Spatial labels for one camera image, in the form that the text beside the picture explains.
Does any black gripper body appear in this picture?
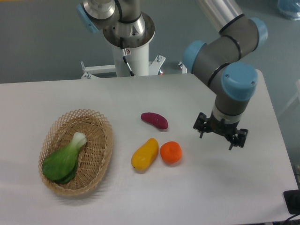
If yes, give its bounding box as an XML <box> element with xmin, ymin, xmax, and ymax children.
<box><xmin>207</xmin><ymin>114</ymin><xmax>239</xmax><ymax>141</ymax></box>

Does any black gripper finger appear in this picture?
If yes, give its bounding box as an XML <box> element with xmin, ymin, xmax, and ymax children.
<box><xmin>228</xmin><ymin>128</ymin><xmax>248</xmax><ymax>150</ymax></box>
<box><xmin>193</xmin><ymin>112</ymin><xmax>209</xmax><ymax>138</ymax></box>

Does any orange fruit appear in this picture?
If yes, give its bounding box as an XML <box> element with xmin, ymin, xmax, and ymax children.
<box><xmin>160</xmin><ymin>141</ymin><xmax>182</xmax><ymax>164</ymax></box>

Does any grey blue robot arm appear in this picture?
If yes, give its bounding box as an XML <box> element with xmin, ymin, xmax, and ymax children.
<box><xmin>76</xmin><ymin>0</ymin><xmax>268</xmax><ymax>147</ymax></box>

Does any purple sweet potato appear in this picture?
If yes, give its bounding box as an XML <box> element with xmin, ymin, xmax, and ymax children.
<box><xmin>141</xmin><ymin>112</ymin><xmax>168</xmax><ymax>130</ymax></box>

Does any yellow mango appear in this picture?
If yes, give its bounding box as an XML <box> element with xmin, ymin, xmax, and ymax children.
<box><xmin>131</xmin><ymin>138</ymin><xmax>159</xmax><ymax>171</ymax></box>

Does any black device at edge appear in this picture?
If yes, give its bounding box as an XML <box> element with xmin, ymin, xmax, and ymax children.
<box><xmin>283</xmin><ymin>189</ymin><xmax>300</xmax><ymax>214</ymax></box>

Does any woven wicker basket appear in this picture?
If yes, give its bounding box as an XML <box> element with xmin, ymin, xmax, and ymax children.
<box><xmin>38</xmin><ymin>109</ymin><xmax>113</xmax><ymax>196</ymax></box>

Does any blue plastic bag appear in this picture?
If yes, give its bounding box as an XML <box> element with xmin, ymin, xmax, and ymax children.
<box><xmin>277</xmin><ymin>0</ymin><xmax>300</xmax><ymax>21</ymax></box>

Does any green bok choy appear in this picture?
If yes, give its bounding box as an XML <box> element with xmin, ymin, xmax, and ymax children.
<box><xmin>42</xmin><ymin>132</ymin><xmax>87</xmax><ymax>184</ymax></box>

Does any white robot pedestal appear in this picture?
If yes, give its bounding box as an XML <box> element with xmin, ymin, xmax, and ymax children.
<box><xmin>81</xmin><ymin>44</ymin><xmax>166</xmax><ymax>79</ymax></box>

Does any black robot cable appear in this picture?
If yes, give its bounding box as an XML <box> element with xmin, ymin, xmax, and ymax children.
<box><xmin>120</xmin><ymin>37</ymin><xmax>136</xmax><ymax>77</ymax></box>

